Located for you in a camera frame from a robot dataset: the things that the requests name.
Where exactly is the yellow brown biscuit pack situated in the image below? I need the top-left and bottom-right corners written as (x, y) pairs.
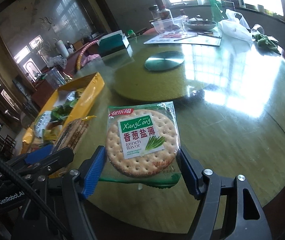
top-left (51, 115), bottom-right (96, 154)

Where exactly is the round scallion cracker pack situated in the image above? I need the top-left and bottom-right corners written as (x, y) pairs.
top-left (100, 101), bottom-right (181, 189)

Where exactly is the green pea snack packet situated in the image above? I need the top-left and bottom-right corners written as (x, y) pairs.
top-left (50, 99), bottom-right (78, 122)

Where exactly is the yellow cardboard tray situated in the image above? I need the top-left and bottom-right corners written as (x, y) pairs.
top-left (20, 72), bottom-right (105, 154)

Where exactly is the hula hoop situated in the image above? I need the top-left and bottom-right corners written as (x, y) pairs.
top-left (76, 40), bottom-right (98, 72)

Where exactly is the pink cloth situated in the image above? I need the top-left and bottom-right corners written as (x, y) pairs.
top-left (81, 54), bottom-right (100, 67)

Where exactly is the white thermos bottle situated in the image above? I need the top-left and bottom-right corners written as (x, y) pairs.
top-left (55, 40), bottom-right (69, 58)

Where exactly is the teal tissue box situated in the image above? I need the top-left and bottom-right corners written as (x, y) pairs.
top-left (98, 30), bottom-right (130, 57)

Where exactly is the green vegetable bundle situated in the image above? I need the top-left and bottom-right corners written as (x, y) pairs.
top-left (253, 33), bottom-right (281, 55)

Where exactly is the glass jar dark lid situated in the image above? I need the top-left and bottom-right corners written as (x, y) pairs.
top-left (148, 4), bottom-right (161, 21)

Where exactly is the clear plastic food container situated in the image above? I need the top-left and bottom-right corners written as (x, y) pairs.
top-left (151, 17), bottom-right (183, 34)

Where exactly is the red label bottle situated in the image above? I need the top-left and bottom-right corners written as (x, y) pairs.
top-left (159, 5), bottom-right (172, 20)

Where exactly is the printed paper mat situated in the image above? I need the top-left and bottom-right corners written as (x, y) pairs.
top-left (143, 28), bottom-right (222, 47)

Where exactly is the white plastic bag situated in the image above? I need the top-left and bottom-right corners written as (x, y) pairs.
top-left (218, 9), bottom-right (253, 42)

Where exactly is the metal dish with food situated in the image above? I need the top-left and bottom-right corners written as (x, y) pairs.
top-left (184, 21), bottom-right (217, 31)

